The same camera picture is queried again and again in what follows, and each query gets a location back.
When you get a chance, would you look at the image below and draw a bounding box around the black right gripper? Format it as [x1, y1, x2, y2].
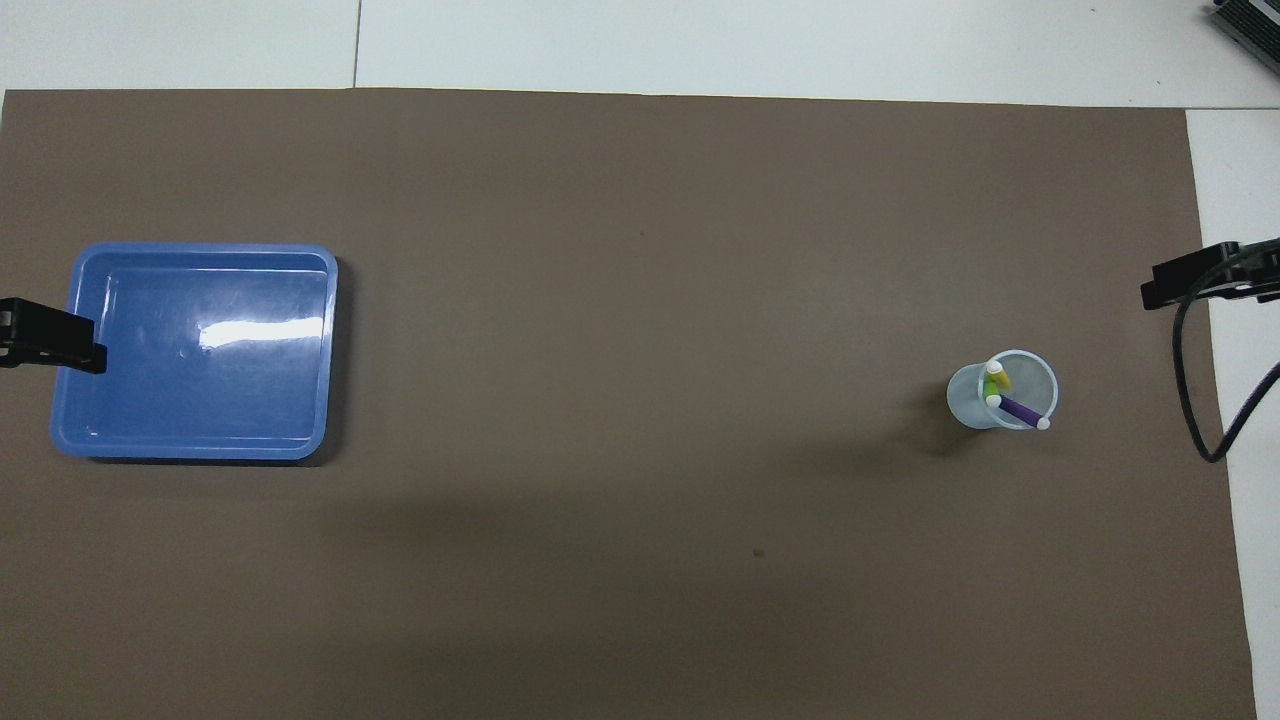
[1142, 237, 1280, 310]

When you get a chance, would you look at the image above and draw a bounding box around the purple pen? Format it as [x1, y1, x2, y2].
[986, 395, 1051, 431]

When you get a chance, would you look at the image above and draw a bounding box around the blue plastic tray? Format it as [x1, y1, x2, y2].
[50, 243, 339, 461]

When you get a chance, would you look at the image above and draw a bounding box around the clear plastic cup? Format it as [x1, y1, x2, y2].
[947, 350, 1059, 431]

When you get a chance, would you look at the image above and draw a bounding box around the grey ribbed device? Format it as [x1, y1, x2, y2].
[1205, 0, 1280, 61]

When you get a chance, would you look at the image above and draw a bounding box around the brown table mat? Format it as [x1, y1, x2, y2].
[0, 88, 1259, 720]

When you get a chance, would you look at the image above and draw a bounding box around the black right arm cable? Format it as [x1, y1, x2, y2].
[1173, 245, 1280, 463]

